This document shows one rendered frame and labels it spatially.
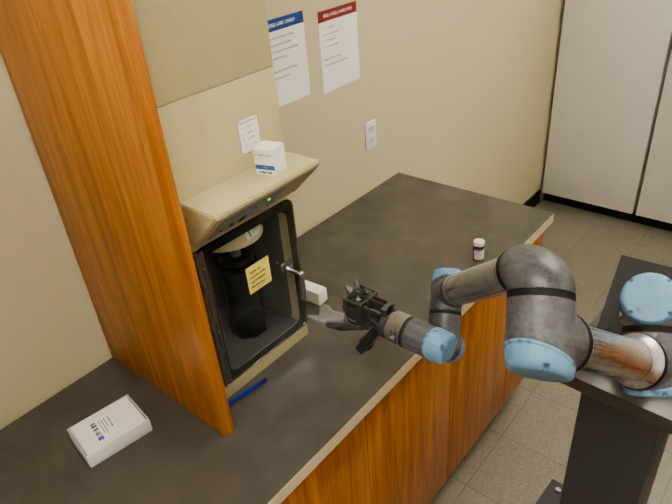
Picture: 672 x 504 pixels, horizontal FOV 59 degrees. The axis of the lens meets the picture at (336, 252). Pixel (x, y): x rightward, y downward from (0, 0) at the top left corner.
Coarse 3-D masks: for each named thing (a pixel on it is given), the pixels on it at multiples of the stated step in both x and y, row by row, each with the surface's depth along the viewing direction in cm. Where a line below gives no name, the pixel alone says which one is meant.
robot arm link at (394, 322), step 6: (396, 312) 136; (402, 312) 137; (390, 318) 135; (396, 318) 135; (402, 318) 134; (390, 324) 134; (396, 324) 134; (402, 324) 141; (384, 330) 135; (390, 330) 134; (396, 330) 133; (390, 336) 135; (396, 336) 133; (396, 342) 134
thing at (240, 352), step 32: (256, 224) 141; (288, 224) 150; (224, 256) 136; (256, 256) 144; (288, 256) 154; (224, 288) 139; (288, 288) 158; (224, 320) 142; (256, 320) 151; (288, 320) 162; (256, 352) 155
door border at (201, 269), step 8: (200, 256) 130; (200, 264) 131; (200, 272) 131; (208, 280) 134; (208, 288) 135; (208, 296) 136; (208, 304) 136; (208, 312) 137; (216, 312) 139; (216, 320) 140; (216, 328) 141; (216, 336) 142; (216, 344) 142; (224, 352) 145; (224, 360) 146; (224, 368) 147; (224, 376) 147
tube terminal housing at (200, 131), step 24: (264, 72) 131; (192, 96) 118; (216, 96) 122; (240, 96) 127; (264, 96) 133; (168, 120) 115; (192, 120) 120; (216, 120) 124; (264, 120) 135; (168, 144) 117; (192, 144) 121; (216, 144) 126; (192, 168) 123; (216, 168) 128; (240, 168) 133; (192, 192) 125; (264, 360) 161; (240, 384) 156
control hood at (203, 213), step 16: (288, 160) 137; (304, 160) 137; (240, 176) 132; (256, 176) 131; (272, 176) 130; (288, 176) 130; (304, 176) 137; (208, 192) 126; (224, 192) 125; (240, 192) 125; (256, 192) 124; (272, 192) 128; (288, 192) 142; (192, 208) 120; (208, 208) 120; (224, 208) 119; (240, 208) 121; (192, 224) 123; (208, 224) 119; (192, 240) 126
